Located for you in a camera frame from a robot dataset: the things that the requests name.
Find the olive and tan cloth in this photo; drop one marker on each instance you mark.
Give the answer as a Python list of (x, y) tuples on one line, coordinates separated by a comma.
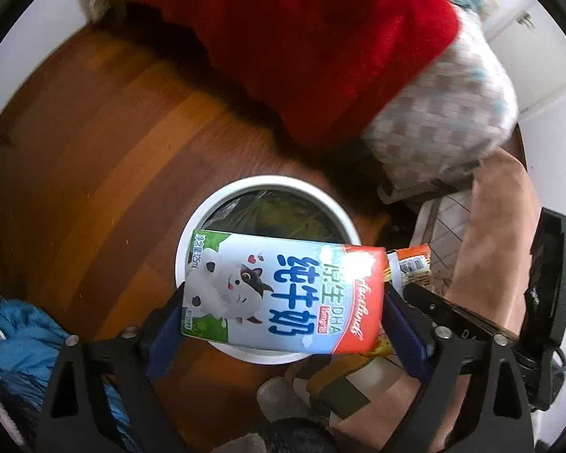
[(353, 387)]

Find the white slipper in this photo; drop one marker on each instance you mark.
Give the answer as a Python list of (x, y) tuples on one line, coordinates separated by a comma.
[(280, 398)]

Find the orange snack wrapper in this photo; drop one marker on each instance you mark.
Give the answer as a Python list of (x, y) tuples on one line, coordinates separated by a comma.
[(412, 262)]

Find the checkered pillow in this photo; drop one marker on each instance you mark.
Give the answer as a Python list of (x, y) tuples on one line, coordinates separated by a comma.
[(448, 104)]

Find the black device on table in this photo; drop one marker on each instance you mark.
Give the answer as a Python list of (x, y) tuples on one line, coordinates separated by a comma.
[(500, 245)]

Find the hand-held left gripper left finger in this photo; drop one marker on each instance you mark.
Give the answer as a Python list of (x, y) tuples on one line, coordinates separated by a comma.
[(162, 339)]

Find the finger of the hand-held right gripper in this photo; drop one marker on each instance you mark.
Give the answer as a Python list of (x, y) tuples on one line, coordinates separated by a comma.
[(453, 314)]

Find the white round trash bin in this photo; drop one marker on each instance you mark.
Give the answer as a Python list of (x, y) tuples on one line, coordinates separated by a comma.
[(195, 226)]

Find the blue cloth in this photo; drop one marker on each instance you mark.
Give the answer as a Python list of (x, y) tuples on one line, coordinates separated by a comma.
[(23, 339)]

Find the dark slipper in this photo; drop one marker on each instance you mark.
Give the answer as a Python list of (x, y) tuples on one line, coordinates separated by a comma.
[(297, 436)]

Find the white cabinet door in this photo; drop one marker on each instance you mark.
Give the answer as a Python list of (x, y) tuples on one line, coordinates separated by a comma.
[(542, 47)]

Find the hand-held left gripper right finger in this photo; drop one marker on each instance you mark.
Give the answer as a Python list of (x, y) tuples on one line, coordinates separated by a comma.
[(408, 339)]

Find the blue cartoon cow milk carton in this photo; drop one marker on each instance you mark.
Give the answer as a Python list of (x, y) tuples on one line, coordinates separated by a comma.
[(283, 292)]

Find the red blanket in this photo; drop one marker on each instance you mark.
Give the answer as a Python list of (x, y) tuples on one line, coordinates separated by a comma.
[(311, 42)]

